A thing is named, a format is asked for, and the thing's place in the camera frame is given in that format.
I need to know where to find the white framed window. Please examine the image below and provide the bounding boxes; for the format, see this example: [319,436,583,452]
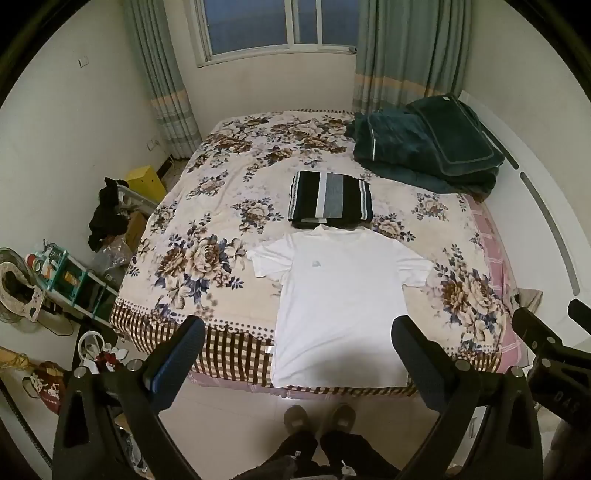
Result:
[191,0,361,66]

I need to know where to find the striped clothes stack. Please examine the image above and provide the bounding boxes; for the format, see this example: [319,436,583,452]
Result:
[287,170,374,230]

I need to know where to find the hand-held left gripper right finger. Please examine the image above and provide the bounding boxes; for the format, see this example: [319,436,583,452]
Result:
[390,315,546,480]

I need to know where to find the teal shelf rack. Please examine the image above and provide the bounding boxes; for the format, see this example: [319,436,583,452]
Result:
[28,240,122,334]

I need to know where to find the white t-shirt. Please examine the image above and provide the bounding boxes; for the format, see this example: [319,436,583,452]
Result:
[247,226,435,388]

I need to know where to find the grey slipper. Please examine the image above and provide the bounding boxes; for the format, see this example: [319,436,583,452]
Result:
[283,405,311,435]
[323,402,356,433]

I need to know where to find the person's right forearm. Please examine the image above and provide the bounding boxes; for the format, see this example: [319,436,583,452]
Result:
[544,415,591,480]

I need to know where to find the clear plastic bag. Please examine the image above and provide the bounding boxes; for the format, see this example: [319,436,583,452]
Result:
[90,235,134,278]

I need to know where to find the floor fan with cover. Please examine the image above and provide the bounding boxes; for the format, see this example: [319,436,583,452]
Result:
[0,247,75,336]

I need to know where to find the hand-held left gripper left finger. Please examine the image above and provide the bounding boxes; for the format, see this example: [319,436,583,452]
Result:
[52,315,206,480]

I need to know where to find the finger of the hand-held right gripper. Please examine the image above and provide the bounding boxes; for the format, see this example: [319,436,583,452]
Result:
[568,298,591,325]
[512,307,591,370]

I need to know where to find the cardboard box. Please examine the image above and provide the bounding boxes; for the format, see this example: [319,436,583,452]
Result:
[124,210,149,252]

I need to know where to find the beige cloth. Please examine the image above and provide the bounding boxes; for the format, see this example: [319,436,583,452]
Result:
[512,288,544,315]

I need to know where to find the red printed bag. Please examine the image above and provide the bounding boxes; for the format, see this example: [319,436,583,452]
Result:
[23,360,71,416]

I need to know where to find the green striped curtain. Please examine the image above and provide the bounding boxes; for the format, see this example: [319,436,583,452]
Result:
[119,0,204,160]
[353,0,472,116]

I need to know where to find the yellow box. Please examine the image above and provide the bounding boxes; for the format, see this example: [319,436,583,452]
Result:
[126,165,168,204]

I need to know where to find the white headboard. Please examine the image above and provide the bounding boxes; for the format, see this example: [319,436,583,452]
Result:
[457,90,591,324]

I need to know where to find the dark green quilt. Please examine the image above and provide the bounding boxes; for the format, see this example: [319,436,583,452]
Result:
[346,108,502,200]

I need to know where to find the black clothes pile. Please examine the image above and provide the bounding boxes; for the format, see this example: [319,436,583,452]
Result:
[88,176,131,252]

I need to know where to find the dark green pillow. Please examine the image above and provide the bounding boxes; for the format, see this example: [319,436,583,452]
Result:
[406,95,506,178]

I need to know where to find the pink checked under-sheet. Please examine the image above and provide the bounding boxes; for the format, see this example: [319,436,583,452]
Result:
[462,194,528,372]

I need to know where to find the white round basket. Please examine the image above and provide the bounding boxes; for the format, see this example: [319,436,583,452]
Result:
[76,330,122,371]

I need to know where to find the floral bed sheet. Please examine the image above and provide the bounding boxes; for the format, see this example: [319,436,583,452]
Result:
[110,109,522,398]

